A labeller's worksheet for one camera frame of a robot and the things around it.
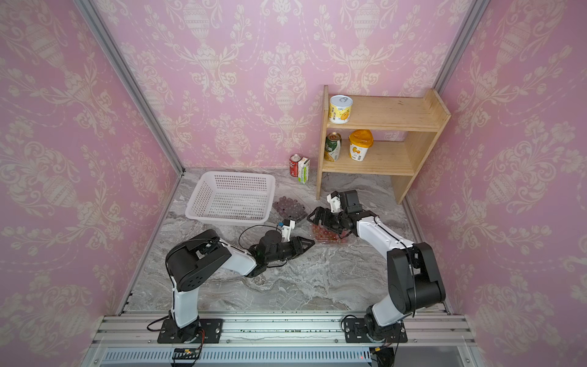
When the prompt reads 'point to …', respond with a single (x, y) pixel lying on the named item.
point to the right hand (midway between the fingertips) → (316, 220)
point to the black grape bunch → (298, 212)
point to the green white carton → (303, 170)
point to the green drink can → (332, 147)
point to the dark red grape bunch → (289, 208)
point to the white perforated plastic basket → (231, 198)
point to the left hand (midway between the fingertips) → (315, 246)
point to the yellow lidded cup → (360, 141)
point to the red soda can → (293, 167)
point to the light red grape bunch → (323, 235)
